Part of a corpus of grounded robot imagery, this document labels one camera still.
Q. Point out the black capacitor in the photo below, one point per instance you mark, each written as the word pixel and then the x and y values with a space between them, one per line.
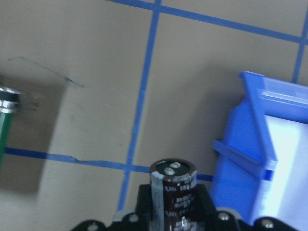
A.
pixel 173 190

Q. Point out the blue plastic bin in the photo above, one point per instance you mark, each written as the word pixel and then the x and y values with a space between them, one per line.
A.
pixel 246 158

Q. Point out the green conveyor belt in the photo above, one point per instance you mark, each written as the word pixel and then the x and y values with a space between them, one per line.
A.
pixel 9 100

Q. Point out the white foam bin liner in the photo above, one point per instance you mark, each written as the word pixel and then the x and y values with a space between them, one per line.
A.
pixel 287 198

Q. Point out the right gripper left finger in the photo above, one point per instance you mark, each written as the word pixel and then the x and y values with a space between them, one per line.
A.
pixel 138 219

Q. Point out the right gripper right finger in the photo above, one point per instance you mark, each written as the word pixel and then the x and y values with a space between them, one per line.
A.
pixel 210 218

